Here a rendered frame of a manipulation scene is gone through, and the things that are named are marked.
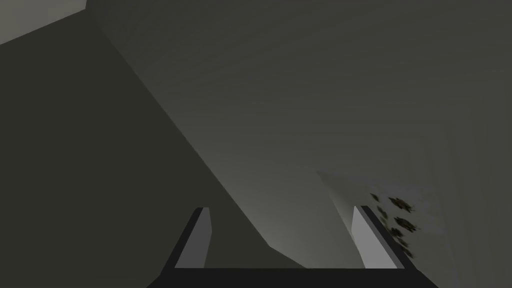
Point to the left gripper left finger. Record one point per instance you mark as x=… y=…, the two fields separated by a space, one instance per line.
x=194 y=244

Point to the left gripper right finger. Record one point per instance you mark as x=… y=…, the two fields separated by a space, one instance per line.
x=374 y=244

